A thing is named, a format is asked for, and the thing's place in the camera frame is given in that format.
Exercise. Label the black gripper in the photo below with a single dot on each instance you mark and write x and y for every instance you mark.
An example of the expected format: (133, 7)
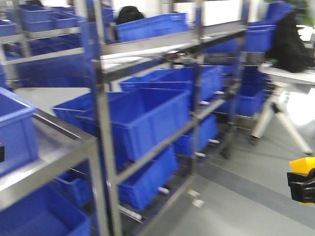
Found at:
(302, 186)

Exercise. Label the yellow block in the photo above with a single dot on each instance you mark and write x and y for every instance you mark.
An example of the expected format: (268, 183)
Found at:
(303, 165)

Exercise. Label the blue bin on rack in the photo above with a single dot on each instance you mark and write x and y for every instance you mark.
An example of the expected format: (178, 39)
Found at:
(140, 119)

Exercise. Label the white desk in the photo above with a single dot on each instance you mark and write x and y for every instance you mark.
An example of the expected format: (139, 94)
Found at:
(284, 83)

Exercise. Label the black backpack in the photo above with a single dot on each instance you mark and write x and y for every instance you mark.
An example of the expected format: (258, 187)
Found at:
(287, 48)

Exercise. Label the metal rack with blue bins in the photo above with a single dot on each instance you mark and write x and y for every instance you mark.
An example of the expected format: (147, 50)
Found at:
(114, 181)

